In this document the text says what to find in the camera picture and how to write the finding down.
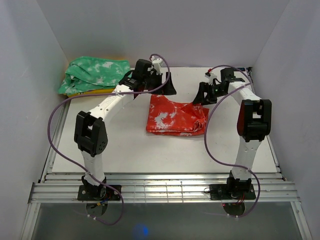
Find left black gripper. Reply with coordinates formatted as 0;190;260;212
143;72;177;97

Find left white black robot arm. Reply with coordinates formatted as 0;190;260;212
74;55;177;200

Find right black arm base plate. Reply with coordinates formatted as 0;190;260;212
209;184;256;201

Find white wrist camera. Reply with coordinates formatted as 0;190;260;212
205;71;218;86
150;56;165;75

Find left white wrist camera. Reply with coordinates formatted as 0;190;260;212
150;56;165;75

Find red tie-dye trousers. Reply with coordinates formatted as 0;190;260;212
145;95;210;137

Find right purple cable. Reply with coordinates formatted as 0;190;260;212
203;64;261;219

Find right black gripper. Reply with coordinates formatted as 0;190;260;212
192;81;227;106

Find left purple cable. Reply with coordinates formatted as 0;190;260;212
46;53;172;226

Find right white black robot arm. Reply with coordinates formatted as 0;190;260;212
193;66;272;201

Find purple cable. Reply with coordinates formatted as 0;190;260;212
203;64;261;219
46;53;172;226

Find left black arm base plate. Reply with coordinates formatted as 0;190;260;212
76;185;121;202

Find yellow folded trousers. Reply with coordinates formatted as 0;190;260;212
65;57;127;99

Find green tie-dye trousers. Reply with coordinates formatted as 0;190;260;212
57;56;133;95

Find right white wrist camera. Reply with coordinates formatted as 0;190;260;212
205;71;218;86

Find dark table label sticker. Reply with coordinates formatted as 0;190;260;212
237;67;246;72

